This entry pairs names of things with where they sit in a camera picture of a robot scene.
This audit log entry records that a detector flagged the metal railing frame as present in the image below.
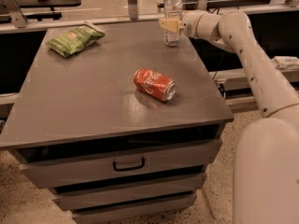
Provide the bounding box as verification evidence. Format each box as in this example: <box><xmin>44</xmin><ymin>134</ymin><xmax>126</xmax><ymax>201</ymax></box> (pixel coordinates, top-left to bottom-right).
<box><xmin>1</xmin><ymin>0</ymin><xmax>298</xmax><ymax>34</ymax></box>

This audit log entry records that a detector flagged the red coke can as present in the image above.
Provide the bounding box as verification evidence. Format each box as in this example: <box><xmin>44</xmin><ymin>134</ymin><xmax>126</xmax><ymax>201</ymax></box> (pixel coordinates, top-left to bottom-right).
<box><xmin>134</xmin><ymin>68</ymin><xmax>177</xmax><ymax>102</ymax></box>

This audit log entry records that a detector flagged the grey drawer cabinet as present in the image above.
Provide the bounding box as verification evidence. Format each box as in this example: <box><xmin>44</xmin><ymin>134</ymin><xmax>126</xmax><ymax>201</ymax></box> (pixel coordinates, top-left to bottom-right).
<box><xmin>1</xmin><ymin>21</ymin><xmax>233</xmax><ymax>224</ymax></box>

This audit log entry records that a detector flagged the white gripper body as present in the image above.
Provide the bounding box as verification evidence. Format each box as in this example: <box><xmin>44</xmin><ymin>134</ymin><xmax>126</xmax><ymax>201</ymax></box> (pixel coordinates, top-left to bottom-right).
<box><xmin>181</xmin><ymin>10</ymin><xmax>206</xmax><ymax>39</ymax></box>

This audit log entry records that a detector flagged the clear plastic water bottle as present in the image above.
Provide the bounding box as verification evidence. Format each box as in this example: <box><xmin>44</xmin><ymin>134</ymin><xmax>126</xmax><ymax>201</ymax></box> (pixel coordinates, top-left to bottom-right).
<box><xmin>164</xmin><ymin>0</ymin><xmax>182</xmax><ymax>47</ymax></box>

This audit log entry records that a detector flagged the black drawer handle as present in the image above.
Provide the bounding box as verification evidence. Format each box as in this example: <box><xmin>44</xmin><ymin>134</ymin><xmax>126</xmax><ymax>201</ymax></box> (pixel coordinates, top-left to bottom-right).
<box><xmin>112</xmin><ymin>158</ymin><xmax>145</xmax><ymax>172</ymax></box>

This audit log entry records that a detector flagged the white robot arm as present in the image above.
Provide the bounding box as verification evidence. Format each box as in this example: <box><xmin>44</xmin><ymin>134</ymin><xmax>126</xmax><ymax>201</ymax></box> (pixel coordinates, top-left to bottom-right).
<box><xmin>159</xmin><ymin>10</ymin><xmax>299</xmax><ymax>224</ymax></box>

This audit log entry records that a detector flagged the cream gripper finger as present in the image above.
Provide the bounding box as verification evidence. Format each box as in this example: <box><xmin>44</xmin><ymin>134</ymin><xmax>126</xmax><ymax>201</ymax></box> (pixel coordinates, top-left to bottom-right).
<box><xmin>159</xmin><ymin>18</ymin><xmax>183</xmax><ymax>33</ymax></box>

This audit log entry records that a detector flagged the green chip bag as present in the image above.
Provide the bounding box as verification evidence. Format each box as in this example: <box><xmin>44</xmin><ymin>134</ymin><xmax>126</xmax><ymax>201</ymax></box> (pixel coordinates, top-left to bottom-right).
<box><xmin>46</xmin><ymin>22</ymin><xmax>106</xmax><ymax>58</ymax></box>

